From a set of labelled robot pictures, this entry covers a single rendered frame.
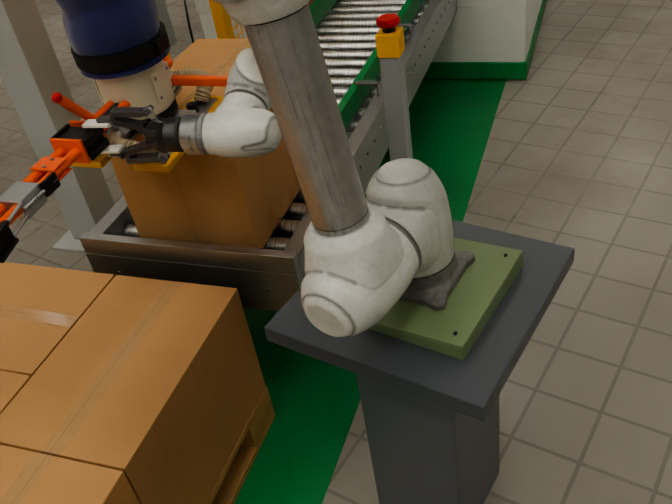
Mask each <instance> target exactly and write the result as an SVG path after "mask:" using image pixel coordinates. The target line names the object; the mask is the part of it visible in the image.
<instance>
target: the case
mask: <svg viewBox="0 0 672 504"><path fill-rule="evenodd" d="M250 47H251V45H250V43H249V40H248V39H197V40H196V41H195V42H193V43H192V44H191V45H190V46H189V47H188V48H187V49H185V50H184V51H183V52H182V53H181V54H180V55H179V56H178V57H176V58H175V59H174V60H173V65H172V66H171V68H170V69H171V70H173V71H174V70H175V71H177V70H178V69H180V70H181V69H182V68H183V69H185V68H187V69H188V68H191V69H192V68H193V69H199V70H204V71H205V72H208V74H210V75H224V76H228V75H229V72H230V70H231V67H232V65H233V64H234V62H235V60H236V58H237V56H238V54H239V53H240V52H241V51H242V50H244V49H248V48H250ZM196 87H197V86H182V88H183V90H182V91H181V92H180V93H179V94H178V95H177V96H176V97H175V98H176V101H177V104H178V108H179V109H178V110H182V109H183V108H184V107H185V106H186V104H187V103H188V102H189V101H190V100H191V99H192V98H193V97H194V96H196V95H195V93H196V89H197V88H196ZM111 163H112V165H113V168H114V171H115V173H116V176H117V179H118V181H119V184H120V186H121V189H122V192H123V194H124V197H125V200H126V202H127V205H128V207H129V210H130V213H131V215H132V218H133V221H134V223H135V226H136V228H137V231H138V234H139V236H140V237H141V238H152V239H163V240H174V241H185V242H195V243H206V244H217V245H228V246H239V247H250V248H261V249H263V247H264V246H265V244H266V242H267V241H268V239H269V238H270V236H271V235H272V233H273V231H274V230H275V228H276V227H277V225H278V224H279V222H280V221H281V219H282V217H283V216H284V214H285V213H286V211H287V210H288V208H289V206H290V205H291V203H292V202H293V200H294V199H295V197H296V195H297V194H298V192H299V191H300V189H301V188H300V186H299V183H298V180H297V177H296V174H295V171H294V168H293V166H292V163H291V160H290V157H289V154H288V151H287V148H286V146H285V143H284V140H283V137H282V136H281V141H280V144H279V146H278V148H277V149H276V150H275V151H273V152H271V153H268V154H265V155H261V156H255V157H247V158H225V157H220V156H217V155H187V154H186V153H185V154H184V155H183V157H182V158H181V159H180V160H179V161H178V163H177V164H176V165H175V166H174V167H173V169H172V170H171V171H170V172H155V171H139V170H134V168H133V164H127V163H126V159H125V158H124V159H121V158H120V157H113V158H112V159H111Z"/></svg>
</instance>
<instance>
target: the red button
mask: <svg viewBox="0 0 672 504"><path fill-rule="evenodd" d="M400 22H401V21H400V17H399V16H398V15H397V14H393V13H389V14H383V15H381V16H379V17H378V18H377V19H376V25H377V26H379V27H380V28H382V32H383V33H393V32H395V31H396V26H397V25H398V24H399V23H400Z"/></svg>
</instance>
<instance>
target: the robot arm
mask: <svg viewBox="0 0 672 504"><path fill-rule="evenodd" d="M212 1H214V2H217V3H220V4H221V5H222V6H223V7H224V9H225V10H226V12H227V13H228V15H229V16H230V17H231V18H232V19H233V20H234V21H236V22H237V23H238V24H240V25H244V28H245V31H246V34H247V37H248V40H249V43H250V45H251V47H250V48H248V49H244V50H242V51H241V52H240V53H239V54H238V56H237V58H236V60H235V62H234V64H233V65H232V67H231V70H230V72H229V75H228V78H227V85H226V88H225V92H224V98H223V100H222V102H221V103H220V105H219V106H218V107H217V108H216V109H215V111H214V112H211V113H207V112H205V113H187V114H185V115H183V116H182V117H168V118H161V117H159V116H156V115H155V113H154V111H153V109H154V107H153V106H152V105H149V106H146V107H114V108H113V109H112V110H111V111H110V112H109V113H108V116H99V117H98V118H97V119H87V120H86V121H85V122H84V123H83V124H82V128H111V126H112V125H116V126H120V127H124V128H128V129H132V130H136V131H138V132H139V133H143V134H144V136H145V137H146V141H143V142H140V143H137V144H134V145H132V146H129V147H126V148H125V145H124V144H116V145H108V146H107V147H106V148H105V149H104V150H103V151H102V152H101V153H100V154H109V155H110V156H112V157H114V156H119V157H120V158H121V159H124V158H125V159H126V163H127V164H138V163H153V162H157V163H161V164H165V163H166V162H167V161H168V159H169V158H170V156H169V155H168V152H185V153H186V154H187V155H217V156H220V157H225V158H247V157H255V156H261V155H265V154H268V153H271V152H273V151H275V150H276V149H277V148H278V146H279V144H280V141H281V136H282V137H283V140H284V143H285V146H286V148H287V151H288V154H289V157H290V160H291V163H292V166H293V168H294V171H295V174H296V177H297V180H298V183H299V186H300V188H301V191H302V194H303V197H304V200H305V203H306V206H307V208H308V211H309V214H310V217H311V220H312V221H311V223H310V224H309V226H308V228H307V230H306V232H305V235H304V240H303V241H304V253H305V267H304V271H305V275H306V276H305V277H304V279H303V280H302V283H301V304H302V307H303V309H304V312H305V314H306V316H307V318H308V320H309V321H310V322H311V323H312V324H313V325H314V326H315V327H316V328H317V329H319V330H320V331H322V332H324V333H325V334H328V335H330V336H333V337H345V336H350V335H351V336H354V335H357V334H359V333H362V332H364V331H365V330H367V329H369V328H371V327H372V326H374V325H375V324H377V323H378V322H379V321H380V320H381V319H382V318H383V317H384V316H385V315H386V314H387V313H388V312H389V311H390V310H391V309H392V307H393V306H394V305H395V304H396V303H397V301H398V300H402V301H406V302H411V303H415V304H419V305H424V306H427V307H429V308H431V309H432V310H435V311H441V310H443V309H445V308H446V306H447V301H448V298H449V296H450V295H451V293H452V291H453V290H454V288H455V287H456V285H457V283H458V282H459V280H460V279H461V277H462V275H463V274H464V272H465V271H466V269H467V268H468V267H469V266H470V265H471V264H473V263H474V262H475V255H474V253H473V252H471V251H460V250H454V235H453V225H452V217H451V211H450V206H449V202H448V197H447V194H446V191H445V188H444V186H443V184H442V182H441V181H440V179H439V178H438V176H437V175H436V173H435V172H434V171H433V170H432V168H431V167H429V166H427V165H425V164H424V163H423V162H421V161H419V160H416V159H411V158H403V159H396V160H392V161H390V162H387V163H385V164H384V165H383V166H381V167H380V168H379V169H378V170H377V171H376V172H375V173H374V175H373V176H372V178H371V180H370V182H369V184H368V186H367V189H366V199H365V196H364V192H363V189H362V185H361V182H360V179H359V175H358V172H357V168H356V165H355V161H354V158H353V155H352V151H351V148H350V144H349V141H348V138H347V134H346V131H345V127H344V124H343V121H342V117H341V114H340V110H339V107H338V104H337V100H336V97H335V93H334V90H333V87H332V83H331V80H330V76H329V73H328V69H327V66H326V63H325V59H324V56H323V52H322V49H321V46H320V42H319V39H318V35H317V32H316V29H315V25H314V22H313V18H312V15H311V12H310V8H309V5H308V2H309V1H310V0H212ZM271 106H272V108H273V111H274V113H272V112H270V111H269V110H270V109H271ZM128 117H132V118H128ZM141 117H144V118H150V119H151V121H146V120H143V121H141V120H137V119H133V118H141ZM152 148H155V149H157V150H158V151H160V152H153V153H139V154H136V153H138V152H141V151H144V150H150V149H152Z"/></svg>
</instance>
